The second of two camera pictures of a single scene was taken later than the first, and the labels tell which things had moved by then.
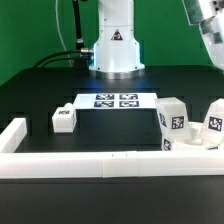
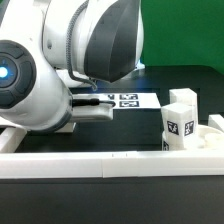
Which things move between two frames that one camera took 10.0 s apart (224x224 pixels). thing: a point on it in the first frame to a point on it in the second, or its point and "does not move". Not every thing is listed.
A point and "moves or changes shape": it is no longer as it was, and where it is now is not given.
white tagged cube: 174,120 moves or changes shape
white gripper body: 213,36 to 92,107
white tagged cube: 213,124 to 185,96
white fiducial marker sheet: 115,101 does not move
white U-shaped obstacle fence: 99,165 does not move
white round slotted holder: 195,142 to 209,138
